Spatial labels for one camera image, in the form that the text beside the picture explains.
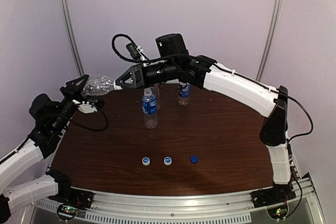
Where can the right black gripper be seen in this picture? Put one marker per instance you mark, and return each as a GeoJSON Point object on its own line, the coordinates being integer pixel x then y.
{"type": "Point", "coordinates": [139, 76]}

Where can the blue label water bottle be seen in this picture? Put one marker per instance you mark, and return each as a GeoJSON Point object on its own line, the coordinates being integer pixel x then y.
{"type": "Point", "coordinates": [149, 107]}

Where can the aluminium front rail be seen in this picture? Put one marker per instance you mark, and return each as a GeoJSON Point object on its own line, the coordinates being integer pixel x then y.
{"type": "Point", "coordinates": [218, 208]}

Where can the left aluminium frame post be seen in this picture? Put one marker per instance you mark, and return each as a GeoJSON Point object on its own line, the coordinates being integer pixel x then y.
{"type": "Point", "coordinates": [71, 37]}

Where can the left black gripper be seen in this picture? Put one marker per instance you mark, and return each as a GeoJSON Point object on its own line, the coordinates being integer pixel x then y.
{"type": "Point", "coordinates": [69, 91]}

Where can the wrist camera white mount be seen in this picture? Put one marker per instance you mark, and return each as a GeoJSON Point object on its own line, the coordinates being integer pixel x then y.
{"type": "Point", "coordinates": [89, 106]}
{"type": "Point", "coordinates": [137, 53]}

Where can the Pepsi bottle blue label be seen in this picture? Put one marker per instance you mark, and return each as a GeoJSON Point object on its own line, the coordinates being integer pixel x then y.
{"type": "Point", "coordinates": [184, 93]}

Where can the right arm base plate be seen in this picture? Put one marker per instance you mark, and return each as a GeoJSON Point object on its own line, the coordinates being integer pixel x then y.
{"type": "Point", "coordinates": [275, 199]}

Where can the right aluminium frame post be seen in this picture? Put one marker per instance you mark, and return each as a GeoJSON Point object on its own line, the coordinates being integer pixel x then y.
{"type": "Point", "coordinates": [276, 12]}

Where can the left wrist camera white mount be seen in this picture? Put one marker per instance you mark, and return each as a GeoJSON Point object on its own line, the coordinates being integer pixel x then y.
{"type": "Point", "coordinates": [89, 106]}

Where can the clear bottle white cap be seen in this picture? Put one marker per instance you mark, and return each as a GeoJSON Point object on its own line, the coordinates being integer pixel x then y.
{"type": "Point", "coordinates": [156, 91]}

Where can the white Pocari cap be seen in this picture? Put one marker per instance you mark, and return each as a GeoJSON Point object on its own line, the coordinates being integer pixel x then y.
{"type": "Point", "coordinates": [146, 161]}
{"type": "Point", "coordinates": [167, 161]}

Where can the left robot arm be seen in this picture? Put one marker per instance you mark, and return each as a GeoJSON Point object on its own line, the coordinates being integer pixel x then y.
{"type": "Point", "coordinates": [51, 122]}

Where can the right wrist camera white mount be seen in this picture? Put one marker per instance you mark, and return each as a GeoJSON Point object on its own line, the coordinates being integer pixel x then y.
{"type": "Point", "coordinates": [137, 53]}

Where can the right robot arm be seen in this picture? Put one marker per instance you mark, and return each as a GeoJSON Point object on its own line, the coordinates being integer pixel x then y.
{"type": "Point", "coordinates": [205, 73]}

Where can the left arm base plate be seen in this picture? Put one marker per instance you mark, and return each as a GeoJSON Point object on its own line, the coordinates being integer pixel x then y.
{"type": "Point", "coordinates": [69, 206]}

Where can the aluminium frame post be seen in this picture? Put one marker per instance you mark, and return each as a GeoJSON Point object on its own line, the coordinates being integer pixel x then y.
{"type": "Point", "coordinates": [71, 37]}
{"type": "Point", "coordinates": [276, 12]}

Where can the blue bottle cap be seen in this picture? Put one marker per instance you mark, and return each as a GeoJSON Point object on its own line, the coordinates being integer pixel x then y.
{"type": "Point", "coordinates": [194, 159]}

